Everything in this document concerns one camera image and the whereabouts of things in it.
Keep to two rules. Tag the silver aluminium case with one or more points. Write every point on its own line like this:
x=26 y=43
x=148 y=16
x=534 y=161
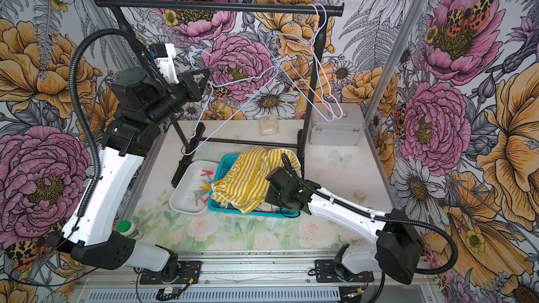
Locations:
x=343 y=127

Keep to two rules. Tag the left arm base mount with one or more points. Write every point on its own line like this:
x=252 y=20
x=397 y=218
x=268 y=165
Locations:
x=184 y=272

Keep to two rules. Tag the floral table mat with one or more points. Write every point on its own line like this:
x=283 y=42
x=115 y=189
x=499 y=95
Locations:
x=211 y=231

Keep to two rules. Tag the white plastic tray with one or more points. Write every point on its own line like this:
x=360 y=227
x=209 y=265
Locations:
x=182 y=199

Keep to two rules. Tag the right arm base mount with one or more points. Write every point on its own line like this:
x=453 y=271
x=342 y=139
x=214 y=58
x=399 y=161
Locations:
x=328 y=271

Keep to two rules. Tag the black clothes rack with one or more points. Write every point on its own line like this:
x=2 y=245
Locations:
x=319 y=40

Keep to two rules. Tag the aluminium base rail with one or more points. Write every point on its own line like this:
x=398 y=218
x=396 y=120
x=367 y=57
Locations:
x=251 y=276

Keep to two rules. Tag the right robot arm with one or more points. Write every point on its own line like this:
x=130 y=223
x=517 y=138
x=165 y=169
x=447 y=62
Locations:
x=394 y=244

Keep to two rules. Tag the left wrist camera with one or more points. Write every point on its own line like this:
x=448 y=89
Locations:
x=164 y=55

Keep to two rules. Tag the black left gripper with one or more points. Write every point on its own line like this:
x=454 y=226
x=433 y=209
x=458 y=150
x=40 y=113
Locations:
x=187 y=80

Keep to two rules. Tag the green clothespin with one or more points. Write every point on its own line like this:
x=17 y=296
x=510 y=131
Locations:
x=200 y=194

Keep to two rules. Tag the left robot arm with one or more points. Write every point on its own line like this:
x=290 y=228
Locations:
x=144 y=105

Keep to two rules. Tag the green capped white bottle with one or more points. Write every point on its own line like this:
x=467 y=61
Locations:
x=129 y=229

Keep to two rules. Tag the yellow striped towel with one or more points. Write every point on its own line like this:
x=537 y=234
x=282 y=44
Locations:
x=245 y=186

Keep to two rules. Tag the teal plastic basket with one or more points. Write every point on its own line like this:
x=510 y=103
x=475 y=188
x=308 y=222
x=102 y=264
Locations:
x=224 y=166

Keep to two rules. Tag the clear plastic bag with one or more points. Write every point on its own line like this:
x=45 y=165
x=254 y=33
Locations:
x=268 y=125

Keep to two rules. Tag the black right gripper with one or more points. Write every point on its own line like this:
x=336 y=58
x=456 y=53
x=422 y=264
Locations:
x=270 y=197

